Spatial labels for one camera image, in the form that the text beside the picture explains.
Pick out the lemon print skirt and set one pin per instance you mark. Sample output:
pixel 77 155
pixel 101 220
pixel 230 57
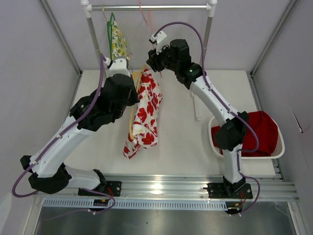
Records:
pixel 119 43

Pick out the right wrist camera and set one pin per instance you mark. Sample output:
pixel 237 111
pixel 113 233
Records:
pixel 157 39

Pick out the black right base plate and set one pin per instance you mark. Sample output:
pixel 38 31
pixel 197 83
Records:
pixel 217 191

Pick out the white laundry basket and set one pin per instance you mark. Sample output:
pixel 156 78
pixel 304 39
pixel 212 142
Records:
pixel 278 152

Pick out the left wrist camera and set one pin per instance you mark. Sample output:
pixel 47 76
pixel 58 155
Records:
pixel 118 65

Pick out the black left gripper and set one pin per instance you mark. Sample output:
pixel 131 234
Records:
pixel 134 99

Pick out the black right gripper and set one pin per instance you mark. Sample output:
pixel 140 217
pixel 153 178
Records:
pixel 154 58

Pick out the pink hanger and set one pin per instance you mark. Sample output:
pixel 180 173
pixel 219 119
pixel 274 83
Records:
pixel 148 19

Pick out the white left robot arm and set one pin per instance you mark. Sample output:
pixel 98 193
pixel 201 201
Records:
pixel 49 174

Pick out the aluminium mounting rail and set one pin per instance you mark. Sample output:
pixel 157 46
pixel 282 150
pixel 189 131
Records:
pixel 163 187

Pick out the red poppy print cloth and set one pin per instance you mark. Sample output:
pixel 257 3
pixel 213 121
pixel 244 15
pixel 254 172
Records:
pixel 145 116

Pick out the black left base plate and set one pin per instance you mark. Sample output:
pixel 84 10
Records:
pixel 112 188

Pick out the white slotted cable duct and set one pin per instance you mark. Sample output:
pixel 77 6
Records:
pixel 201 205

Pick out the green hanger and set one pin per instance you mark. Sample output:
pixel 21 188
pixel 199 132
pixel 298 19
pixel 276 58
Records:
pixel 109 29

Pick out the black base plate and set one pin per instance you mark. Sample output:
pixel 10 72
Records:
pixel 217 191
pixel 112 188

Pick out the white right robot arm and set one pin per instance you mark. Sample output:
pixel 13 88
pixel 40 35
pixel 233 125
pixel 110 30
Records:
pixel 230 137

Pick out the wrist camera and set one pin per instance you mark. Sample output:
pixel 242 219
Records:
pixel 157 39
pixel 118 65

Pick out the yellow hanger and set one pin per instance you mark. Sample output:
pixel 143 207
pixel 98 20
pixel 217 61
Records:
pixel 137 79

